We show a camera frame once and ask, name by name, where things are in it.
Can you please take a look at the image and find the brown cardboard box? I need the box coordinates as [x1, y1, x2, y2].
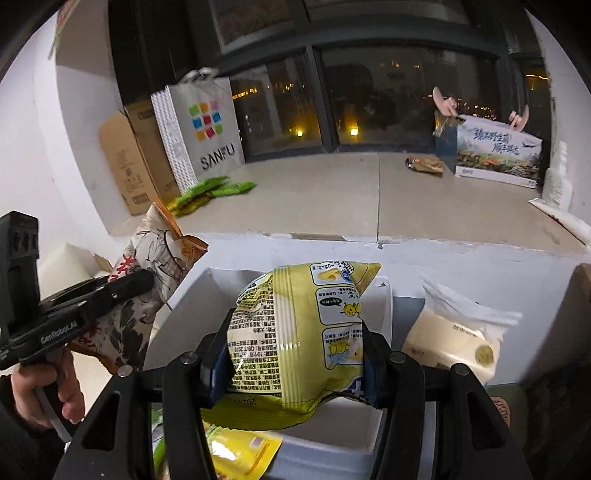
[98, 100, 180, 215]

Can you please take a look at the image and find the yellow chip bag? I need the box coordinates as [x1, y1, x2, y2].
[201, 260, 382, 430]

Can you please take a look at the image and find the small brown snack packet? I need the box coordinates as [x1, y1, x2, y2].
[405, 157, 445, 176]

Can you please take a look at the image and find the floral white snack bag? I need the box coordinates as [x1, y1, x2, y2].
[70, 202, 208, 373]

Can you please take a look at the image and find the green snack packets pile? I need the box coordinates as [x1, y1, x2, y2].
[167, 176, 256, 217]

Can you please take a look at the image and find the white storage box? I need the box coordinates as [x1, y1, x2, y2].
[142, 267, 438, 480]

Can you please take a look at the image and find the printed landscape gift box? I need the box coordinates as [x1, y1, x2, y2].
[434, 112, 542, 189]

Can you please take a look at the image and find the window frame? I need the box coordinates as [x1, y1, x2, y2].
[107, 1, 552, 161]

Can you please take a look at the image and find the white SANFU shopping bag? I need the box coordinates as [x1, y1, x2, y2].
[150, 67, 245, 193]

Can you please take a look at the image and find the yellow snack packet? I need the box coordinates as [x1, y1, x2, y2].
[204, 422, 283, 480]

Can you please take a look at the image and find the tissue pack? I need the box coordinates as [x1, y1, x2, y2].
[403, 276, 523, 384]

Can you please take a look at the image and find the person's left hand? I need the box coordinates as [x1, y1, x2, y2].
[10, 347, 86, 430]

